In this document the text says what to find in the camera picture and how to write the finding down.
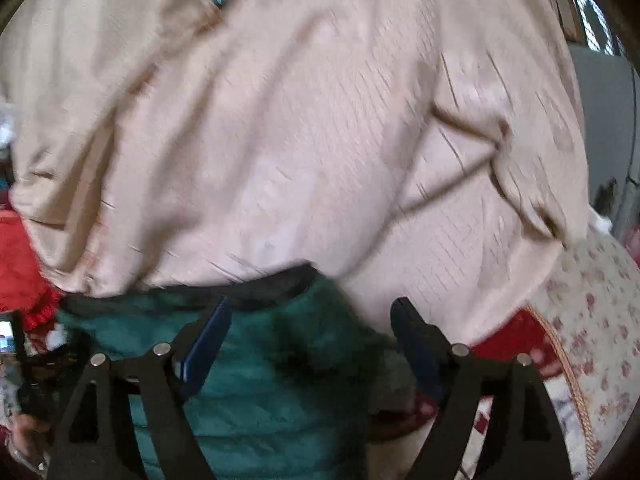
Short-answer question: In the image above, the beige embossed satin quilt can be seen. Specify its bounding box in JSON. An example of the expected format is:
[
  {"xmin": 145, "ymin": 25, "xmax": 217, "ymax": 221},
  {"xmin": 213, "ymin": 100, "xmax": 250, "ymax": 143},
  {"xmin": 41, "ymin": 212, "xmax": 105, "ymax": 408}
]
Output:
[{"xmin": 1, "ymin": 0, "xmax": 588, "ymax": 341}]

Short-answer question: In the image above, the small-flower print pillow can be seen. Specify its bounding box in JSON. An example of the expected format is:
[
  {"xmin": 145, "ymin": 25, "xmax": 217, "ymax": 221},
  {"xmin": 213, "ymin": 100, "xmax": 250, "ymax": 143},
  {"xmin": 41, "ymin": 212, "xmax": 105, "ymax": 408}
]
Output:
[{"xmin": 527, "ymin": 231, "xmax": 639, "ymax": 479}]

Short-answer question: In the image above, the person's left hand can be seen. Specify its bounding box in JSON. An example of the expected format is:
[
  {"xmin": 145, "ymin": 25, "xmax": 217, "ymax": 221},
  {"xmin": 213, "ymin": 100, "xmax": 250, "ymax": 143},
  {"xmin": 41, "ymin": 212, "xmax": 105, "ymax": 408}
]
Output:
[{"xmin": 8, "ymin": 413, "xmax": 50, "ymax": 479}]

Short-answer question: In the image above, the dark green quilted puffer jacket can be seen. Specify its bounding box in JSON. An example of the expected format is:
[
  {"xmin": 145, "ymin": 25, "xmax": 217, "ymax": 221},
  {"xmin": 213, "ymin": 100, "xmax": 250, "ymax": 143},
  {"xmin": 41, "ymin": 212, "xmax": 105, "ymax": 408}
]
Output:
[{"xmin": 54, "ymin": 261, "xmax": 402, "ymax": 480}]

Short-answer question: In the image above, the red heart-shaped ruffled pillow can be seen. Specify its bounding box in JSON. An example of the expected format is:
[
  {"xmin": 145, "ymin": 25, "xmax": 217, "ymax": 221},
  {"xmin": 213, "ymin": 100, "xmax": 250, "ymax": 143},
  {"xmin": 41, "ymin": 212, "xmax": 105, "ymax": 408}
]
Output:
[{"xmin": 0, "ymin": 210, "xmax": 62, "ymax": 334}]

